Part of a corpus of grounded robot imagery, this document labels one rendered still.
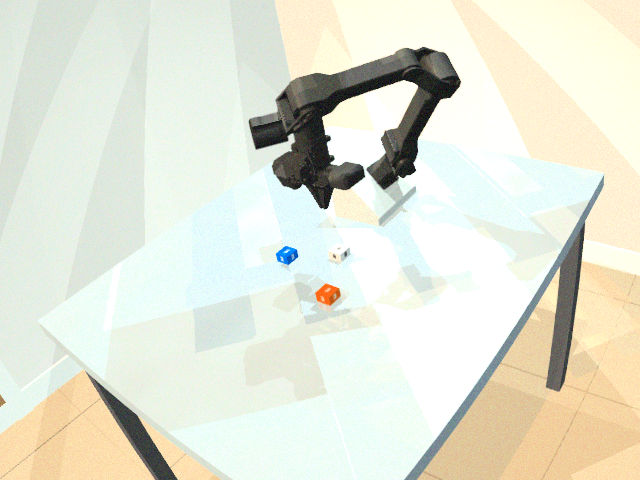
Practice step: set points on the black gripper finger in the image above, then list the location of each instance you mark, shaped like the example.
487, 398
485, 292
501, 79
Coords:
325, 192
313, 190

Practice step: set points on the orange block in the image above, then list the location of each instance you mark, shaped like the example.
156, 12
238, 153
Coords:
328, 294

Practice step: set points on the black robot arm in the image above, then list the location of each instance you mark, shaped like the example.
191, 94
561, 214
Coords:
303, 103

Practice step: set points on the blue block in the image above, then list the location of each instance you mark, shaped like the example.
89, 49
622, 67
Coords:
287, 255

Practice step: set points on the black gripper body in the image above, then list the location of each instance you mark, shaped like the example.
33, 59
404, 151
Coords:
341, 177

